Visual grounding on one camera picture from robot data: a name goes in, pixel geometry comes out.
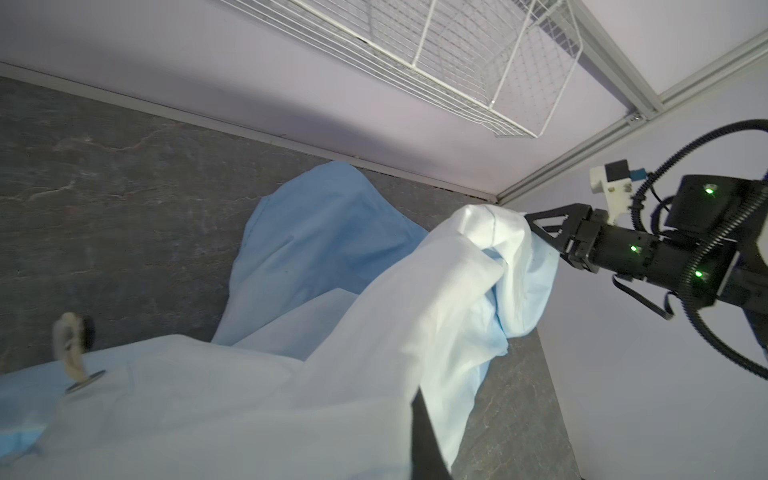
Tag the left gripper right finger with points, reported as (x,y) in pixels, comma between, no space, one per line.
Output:
(426,459)

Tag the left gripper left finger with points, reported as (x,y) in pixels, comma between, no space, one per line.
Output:
(73,336)

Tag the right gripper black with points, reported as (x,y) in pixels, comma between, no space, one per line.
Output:
(593,244)

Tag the light blue zip jacket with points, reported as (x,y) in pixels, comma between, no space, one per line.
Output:
(340,309)

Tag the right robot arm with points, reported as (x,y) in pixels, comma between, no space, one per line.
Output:
(701,244)

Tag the long white wire basket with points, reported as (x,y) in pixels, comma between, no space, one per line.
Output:
(503,65)

